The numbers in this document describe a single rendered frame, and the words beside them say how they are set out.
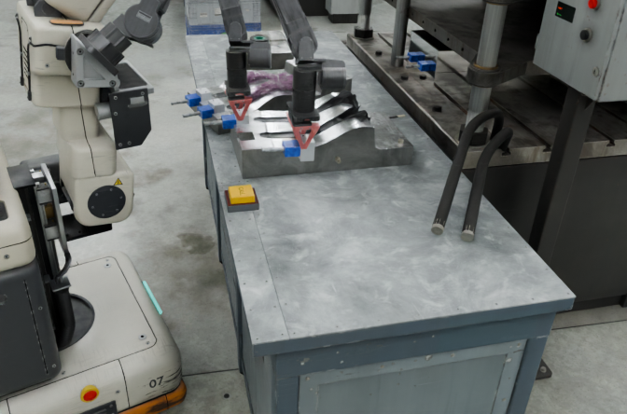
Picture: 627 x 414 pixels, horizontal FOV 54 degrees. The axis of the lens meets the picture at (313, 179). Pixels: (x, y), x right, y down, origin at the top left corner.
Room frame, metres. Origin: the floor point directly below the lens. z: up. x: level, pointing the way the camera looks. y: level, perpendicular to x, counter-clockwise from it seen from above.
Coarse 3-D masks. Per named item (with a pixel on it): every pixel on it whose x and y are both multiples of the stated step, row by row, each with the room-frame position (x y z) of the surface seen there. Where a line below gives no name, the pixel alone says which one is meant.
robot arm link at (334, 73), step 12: (300, 48) 1.41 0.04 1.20; (312, 48) 1.41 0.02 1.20; (300, 60) 1.39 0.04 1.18; (312, 60) 1.40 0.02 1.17; (324, 60) 1.42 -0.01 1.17; (336, 60) 1.43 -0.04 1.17; (324, 72) 1.40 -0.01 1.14; (336, 72) 1.41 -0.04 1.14; (324, 84) 1.39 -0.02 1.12; (336, 84) 1.40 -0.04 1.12
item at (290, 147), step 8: (304, 136) 1.42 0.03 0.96; (288, 144) 1.40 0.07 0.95; (296, 144) 1.40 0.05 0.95; (312, 144) 1.39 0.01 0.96; (288, 152) 1.38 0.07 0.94; (296, 152) 1.39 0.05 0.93; (304, 152) 1.39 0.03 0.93; (312, 152) 1.39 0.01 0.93; (304, 160) 1.39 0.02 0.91; (312, 160) 1.40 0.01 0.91
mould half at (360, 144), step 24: (360, 120) 1.60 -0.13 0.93; (384, 120) 1.78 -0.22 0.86; (240, 144) 1.51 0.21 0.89; (264, 144) 1.52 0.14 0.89; (336, 144) 1.54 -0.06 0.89; (360, 144) 1.56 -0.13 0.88; (384, 144) 1.61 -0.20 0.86; (408, 144) 1.62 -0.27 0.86; (240, 168) 1.52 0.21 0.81; (264, 168) 1.49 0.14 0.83; (288, 168) 1.51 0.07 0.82; (312, 168) 1.52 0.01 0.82; (336, 168) 1.54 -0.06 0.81; (360, 168) 1.56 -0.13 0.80
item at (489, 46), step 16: (368, 0) 2.90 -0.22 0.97; (368, 16) 2.91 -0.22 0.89; (496, 16) 1.78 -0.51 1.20; (368, 32) 2.89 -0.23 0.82; (496, 32) 1.78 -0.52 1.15; (480, 48) 1.80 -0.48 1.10; (496, 48) 1.79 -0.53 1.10; (480, 64) 1.79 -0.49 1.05; (480, 96) 1.78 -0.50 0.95; (480, 112) 1.78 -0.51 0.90; (464, 128) 1.81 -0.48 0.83; (480, 128) 1.79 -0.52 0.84; (480, 144) 1.77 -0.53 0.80
